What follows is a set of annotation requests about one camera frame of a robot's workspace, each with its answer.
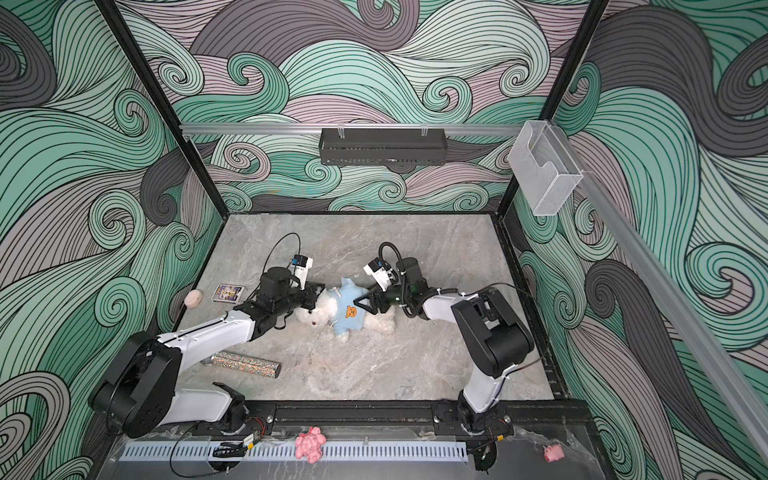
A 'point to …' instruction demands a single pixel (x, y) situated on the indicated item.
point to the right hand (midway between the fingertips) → (361, 297)
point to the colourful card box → (227, 293)
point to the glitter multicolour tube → (248, 364)
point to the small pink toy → (553, 453)
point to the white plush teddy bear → (324, 311)
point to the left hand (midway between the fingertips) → (325, 284)
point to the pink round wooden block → (193, 298)
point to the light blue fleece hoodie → (349, 315)
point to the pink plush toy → (310, 443)
